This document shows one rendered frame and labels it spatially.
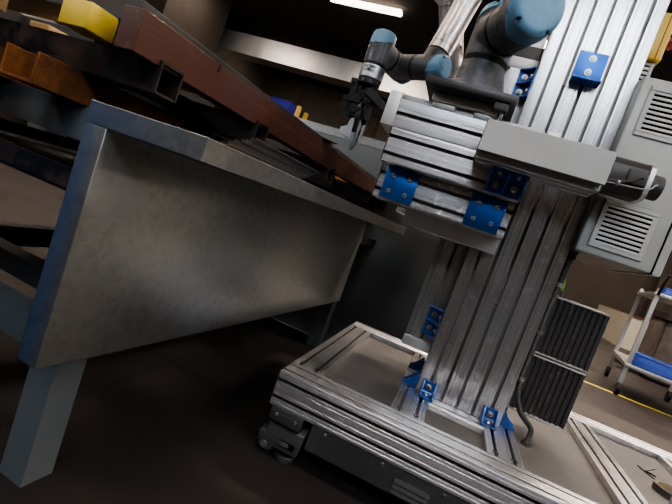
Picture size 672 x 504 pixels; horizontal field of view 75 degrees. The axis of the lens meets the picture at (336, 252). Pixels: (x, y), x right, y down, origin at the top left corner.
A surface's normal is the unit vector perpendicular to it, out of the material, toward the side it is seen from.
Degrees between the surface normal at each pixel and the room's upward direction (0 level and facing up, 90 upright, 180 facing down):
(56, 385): 90
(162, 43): 90
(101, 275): 90
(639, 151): 90
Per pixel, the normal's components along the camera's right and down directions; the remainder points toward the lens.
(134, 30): -0.33, -0.03
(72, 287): 0.88, 0.34
